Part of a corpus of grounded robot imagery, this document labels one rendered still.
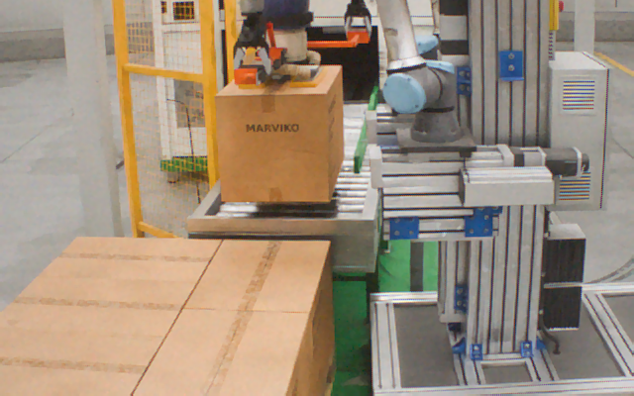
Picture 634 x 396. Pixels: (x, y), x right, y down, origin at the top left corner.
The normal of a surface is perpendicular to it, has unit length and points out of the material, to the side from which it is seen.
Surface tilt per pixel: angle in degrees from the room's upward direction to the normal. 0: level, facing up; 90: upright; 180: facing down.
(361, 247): 90
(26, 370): 0
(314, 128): 89
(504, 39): 90
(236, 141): 89
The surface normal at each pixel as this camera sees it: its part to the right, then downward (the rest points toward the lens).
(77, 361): -0.04, -0.95
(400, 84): -0.55, 0.40
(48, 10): -0.03, 0.31
